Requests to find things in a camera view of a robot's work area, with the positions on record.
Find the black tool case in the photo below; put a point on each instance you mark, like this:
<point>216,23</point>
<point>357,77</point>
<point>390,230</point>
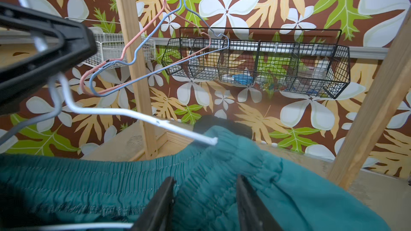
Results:
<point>208,121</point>

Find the black mesh basket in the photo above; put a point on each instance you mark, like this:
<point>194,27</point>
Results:
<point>307,61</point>

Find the white wire hanger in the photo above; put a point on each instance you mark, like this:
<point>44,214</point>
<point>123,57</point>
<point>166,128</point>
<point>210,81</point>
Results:
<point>128,115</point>

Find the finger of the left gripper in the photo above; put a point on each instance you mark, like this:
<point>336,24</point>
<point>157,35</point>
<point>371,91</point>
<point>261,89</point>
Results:
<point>19,80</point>

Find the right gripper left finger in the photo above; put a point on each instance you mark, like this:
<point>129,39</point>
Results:
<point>157,216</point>

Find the pink wire hanger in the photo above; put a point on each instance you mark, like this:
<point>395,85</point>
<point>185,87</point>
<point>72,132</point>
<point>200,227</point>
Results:
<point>120,60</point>

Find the white wire basket left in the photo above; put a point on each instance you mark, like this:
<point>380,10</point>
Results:
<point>111,45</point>

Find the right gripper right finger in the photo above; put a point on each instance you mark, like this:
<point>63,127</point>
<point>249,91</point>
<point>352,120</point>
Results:
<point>252,213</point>

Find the green shorts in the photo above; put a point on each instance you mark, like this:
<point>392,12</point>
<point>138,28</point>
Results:
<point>41,190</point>

